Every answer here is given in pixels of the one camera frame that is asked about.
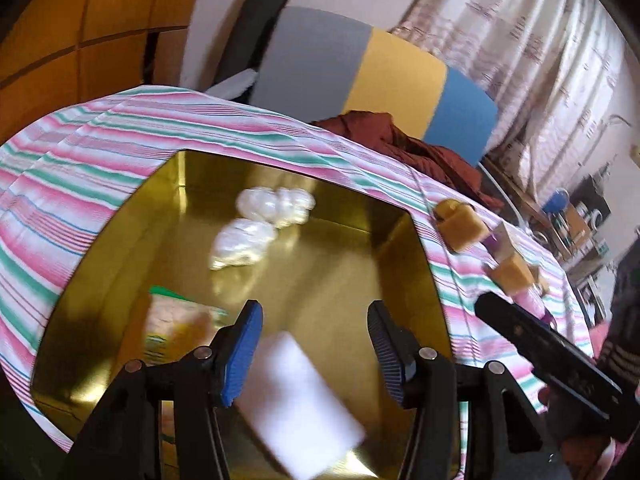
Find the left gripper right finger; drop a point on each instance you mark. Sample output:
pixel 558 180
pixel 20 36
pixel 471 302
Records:
pixel 506 438

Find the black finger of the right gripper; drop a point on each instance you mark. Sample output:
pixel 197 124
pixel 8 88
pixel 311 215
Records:
pixel 584 401

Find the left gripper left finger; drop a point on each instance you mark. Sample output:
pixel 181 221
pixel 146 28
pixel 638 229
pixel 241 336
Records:
pixel 121 437

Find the purple pouch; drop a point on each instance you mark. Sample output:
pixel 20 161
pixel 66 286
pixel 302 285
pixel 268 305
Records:
pixel 549 319

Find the small yellow sponge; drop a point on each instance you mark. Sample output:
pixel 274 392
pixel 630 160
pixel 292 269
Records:
pixel 540 283

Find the large yellow sponge block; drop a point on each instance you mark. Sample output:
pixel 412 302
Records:
pixel 512 275

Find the cream cardboard box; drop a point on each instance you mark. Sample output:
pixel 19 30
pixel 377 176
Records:
pixel 507 241

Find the white sponge block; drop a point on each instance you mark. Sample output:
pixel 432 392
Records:
pixel 293 412

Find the clear plastic ball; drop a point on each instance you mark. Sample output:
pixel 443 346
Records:
pixel 281 207

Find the pink hair roller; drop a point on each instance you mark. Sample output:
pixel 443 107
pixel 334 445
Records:
pixel 530 301

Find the purple shiny wrapper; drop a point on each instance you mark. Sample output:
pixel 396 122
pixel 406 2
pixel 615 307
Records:
pixel 491 243

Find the cluttered wooden desk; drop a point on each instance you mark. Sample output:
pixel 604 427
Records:
pixel 572 235

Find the blue desk fan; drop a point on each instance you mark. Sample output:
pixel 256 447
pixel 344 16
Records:
pixel 557 203

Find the gold metal tin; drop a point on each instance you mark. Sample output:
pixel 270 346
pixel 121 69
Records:
pixel 315 282

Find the striped pink green bedsheet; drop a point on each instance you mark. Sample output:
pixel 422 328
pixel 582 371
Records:
pixel 64 176

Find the dark red blanket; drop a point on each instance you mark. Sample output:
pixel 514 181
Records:
pixel 378 132

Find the patterned beige curtain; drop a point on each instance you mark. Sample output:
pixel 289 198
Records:
pixel 550 66

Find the wooden wardrobe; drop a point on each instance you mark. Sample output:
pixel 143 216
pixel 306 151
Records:
pixel 62 52

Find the black rolled mat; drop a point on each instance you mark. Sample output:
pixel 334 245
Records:
pixel 249 37

